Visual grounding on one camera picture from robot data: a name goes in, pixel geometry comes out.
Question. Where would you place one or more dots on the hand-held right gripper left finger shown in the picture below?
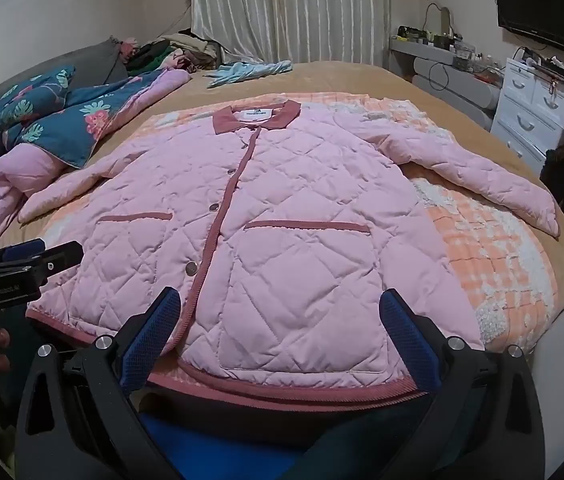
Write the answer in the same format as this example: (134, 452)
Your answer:
(154, 325)

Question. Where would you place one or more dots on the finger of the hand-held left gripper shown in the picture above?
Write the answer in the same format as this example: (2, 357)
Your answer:
(24, 250)
(21, 277)

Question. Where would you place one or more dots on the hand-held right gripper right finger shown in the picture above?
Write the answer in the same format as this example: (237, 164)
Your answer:
(404, 327)

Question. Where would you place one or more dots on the pink quilted jacket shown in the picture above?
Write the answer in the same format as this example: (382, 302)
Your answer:
(287, 260)

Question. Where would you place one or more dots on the pile of mixed clothes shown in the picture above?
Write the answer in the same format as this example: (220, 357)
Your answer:
(176, 52)

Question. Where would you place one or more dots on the person's left hand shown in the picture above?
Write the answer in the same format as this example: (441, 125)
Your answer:
(0, 340)

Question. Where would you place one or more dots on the orange checked blanket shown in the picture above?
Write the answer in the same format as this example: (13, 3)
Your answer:
(487, 255)

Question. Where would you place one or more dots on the blue cloth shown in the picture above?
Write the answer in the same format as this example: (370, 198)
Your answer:
(211, 452)

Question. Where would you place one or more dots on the blue floral pink quilt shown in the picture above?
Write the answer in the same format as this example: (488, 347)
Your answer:
(71, 110)

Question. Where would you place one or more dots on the grey headboard cushion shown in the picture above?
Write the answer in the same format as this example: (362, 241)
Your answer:
(61, 67)

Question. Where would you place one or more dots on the grey rounded dressing table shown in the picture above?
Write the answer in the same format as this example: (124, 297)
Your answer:
(454, 87)

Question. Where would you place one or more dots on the white drawer chest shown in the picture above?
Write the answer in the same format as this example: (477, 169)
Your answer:
(527, 105)

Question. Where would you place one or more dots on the light blue garment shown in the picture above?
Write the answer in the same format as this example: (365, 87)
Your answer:
(242, 71)

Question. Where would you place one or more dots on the clutter of small bottles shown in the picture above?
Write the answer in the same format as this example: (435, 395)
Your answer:
(462, 52)

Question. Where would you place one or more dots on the white striped curtain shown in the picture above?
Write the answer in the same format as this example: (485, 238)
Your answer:
(292, 10)

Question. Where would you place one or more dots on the black wall television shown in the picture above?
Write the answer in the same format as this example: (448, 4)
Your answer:
(537, 10)

